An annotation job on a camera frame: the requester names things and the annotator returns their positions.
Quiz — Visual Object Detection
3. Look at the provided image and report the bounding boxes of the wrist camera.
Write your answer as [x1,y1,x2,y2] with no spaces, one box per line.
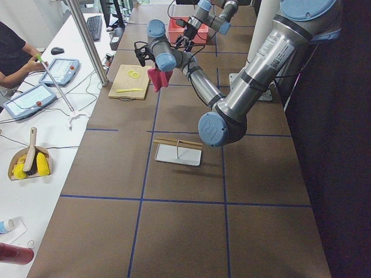
[134,41,149,67]

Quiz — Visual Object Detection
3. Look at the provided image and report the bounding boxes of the red bottle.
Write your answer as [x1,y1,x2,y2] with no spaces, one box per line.
[0,243,34,265]

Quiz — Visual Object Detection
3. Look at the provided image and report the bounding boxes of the wooden rack rod inner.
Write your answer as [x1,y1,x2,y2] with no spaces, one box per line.
[153,139,202,151]

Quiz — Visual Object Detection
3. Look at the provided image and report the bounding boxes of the white side table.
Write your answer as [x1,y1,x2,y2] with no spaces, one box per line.
[0,13,122,278]

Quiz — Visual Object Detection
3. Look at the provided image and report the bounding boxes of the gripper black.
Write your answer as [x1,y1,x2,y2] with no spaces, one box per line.
[175,23,198,52]
[146,57,158,70]

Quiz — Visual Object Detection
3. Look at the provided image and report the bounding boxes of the teach pendant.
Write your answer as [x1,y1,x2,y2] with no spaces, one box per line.
[4,84,57,119]
[48,58,80,87]

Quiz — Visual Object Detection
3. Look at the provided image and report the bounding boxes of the aluminium frame post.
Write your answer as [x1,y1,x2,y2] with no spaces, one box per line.
[66,0,109,87]

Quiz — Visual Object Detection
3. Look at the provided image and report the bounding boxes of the yellow corn cob right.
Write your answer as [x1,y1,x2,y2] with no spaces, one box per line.
[37,152,50,176]

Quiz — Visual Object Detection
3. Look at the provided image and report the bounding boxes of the wooden rack rod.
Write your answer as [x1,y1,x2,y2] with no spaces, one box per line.
[153,139,202,151]
[154,137,203,147]

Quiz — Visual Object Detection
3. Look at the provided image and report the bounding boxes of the black computer mouse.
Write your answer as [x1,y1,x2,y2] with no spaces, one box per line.
[50,47,64,55]

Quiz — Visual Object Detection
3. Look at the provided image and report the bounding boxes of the wooden hand brush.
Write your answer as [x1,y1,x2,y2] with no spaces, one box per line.
[23,127,37,176]

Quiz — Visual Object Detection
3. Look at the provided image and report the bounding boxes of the wooden dustpan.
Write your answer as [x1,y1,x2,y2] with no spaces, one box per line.
[8,146,53,180]

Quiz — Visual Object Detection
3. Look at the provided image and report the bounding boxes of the bamboo cutting board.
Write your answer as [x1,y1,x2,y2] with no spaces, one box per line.
[108,64,152,100]

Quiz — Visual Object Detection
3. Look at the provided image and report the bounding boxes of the metal grabber stick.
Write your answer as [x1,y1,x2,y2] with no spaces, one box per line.
[36,54,90,130]

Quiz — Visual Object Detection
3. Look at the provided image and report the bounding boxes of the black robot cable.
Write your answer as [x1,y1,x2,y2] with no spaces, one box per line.
[167,0,221,58]

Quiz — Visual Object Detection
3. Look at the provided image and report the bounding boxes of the pink fleece cloth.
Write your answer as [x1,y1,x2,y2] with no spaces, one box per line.
[147,68,173,93]

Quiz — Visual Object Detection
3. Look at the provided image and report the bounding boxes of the yellow corn cob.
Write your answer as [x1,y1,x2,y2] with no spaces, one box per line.
[37,152,50,176]
[12,155,27,180]

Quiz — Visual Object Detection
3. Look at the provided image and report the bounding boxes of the lemon slice lower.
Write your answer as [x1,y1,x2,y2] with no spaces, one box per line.
[129,71,140,79]

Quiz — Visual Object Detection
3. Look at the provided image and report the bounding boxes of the black keyboard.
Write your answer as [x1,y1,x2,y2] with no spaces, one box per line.
[86,15,102,42]

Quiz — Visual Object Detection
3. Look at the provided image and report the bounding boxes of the white rack tray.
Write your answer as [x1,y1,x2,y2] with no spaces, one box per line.
[155,144,202,166]

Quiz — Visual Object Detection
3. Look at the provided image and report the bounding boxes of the person in black shirt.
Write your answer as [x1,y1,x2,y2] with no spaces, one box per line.
[1,22,44,96]

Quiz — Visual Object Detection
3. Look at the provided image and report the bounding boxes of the blue white cup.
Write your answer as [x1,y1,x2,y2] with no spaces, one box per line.
[0,219,15,235]

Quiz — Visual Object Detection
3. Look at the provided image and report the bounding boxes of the teach pendant near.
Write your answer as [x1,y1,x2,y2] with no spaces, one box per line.
[4,84,57,119]

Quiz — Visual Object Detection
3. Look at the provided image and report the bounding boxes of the wooden rack rod outer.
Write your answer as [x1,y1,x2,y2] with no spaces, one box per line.
[154,137,203,147]

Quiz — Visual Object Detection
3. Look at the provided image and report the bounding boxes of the teach pendant far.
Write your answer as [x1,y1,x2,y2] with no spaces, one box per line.
[48,58,80,87]

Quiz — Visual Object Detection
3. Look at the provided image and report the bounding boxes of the yellow corn cob left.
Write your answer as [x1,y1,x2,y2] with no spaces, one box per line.
[12,155,27,180]

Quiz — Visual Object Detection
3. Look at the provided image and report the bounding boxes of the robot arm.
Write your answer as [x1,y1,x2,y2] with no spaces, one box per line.
[175,0,239,52]
[147,1,343,147]

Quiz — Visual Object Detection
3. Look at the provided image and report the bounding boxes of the yellow plastic knife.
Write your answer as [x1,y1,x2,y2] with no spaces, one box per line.
[116,88,143,93]

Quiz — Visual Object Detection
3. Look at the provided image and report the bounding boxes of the pink plastic bin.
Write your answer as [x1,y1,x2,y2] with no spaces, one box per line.
[168,16,209,44]

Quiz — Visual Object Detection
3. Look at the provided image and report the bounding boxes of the white paper sheet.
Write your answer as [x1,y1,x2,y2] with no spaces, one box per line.
[1,217,27,244]

